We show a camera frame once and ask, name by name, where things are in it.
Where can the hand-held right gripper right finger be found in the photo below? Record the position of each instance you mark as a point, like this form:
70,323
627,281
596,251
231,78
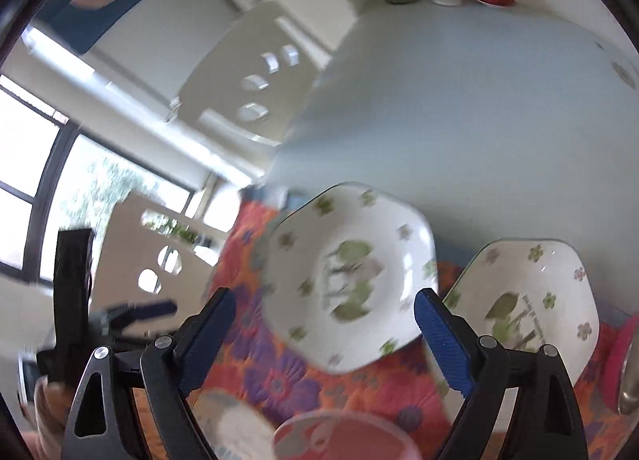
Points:
444,345

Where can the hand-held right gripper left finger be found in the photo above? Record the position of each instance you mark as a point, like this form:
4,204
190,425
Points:
209,340

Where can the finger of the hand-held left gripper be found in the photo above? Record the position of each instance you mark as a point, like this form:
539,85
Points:
145,311

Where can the white floral plate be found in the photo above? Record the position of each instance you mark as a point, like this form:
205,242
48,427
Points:
539,300
309,300

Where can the white and blue bowl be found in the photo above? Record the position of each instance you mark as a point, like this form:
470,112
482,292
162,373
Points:
344,440

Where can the person's left hand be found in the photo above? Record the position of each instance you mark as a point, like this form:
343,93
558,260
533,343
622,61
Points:
47,410

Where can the white chair with oval holes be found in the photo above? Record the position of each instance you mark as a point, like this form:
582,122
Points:
125,250
219,75

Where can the floral orange placemat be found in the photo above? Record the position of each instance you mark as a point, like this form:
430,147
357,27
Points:
279,380

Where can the window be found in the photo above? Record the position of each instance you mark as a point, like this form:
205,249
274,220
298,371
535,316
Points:
30,150

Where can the pink steel bowl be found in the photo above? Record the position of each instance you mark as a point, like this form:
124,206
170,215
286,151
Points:
616,365

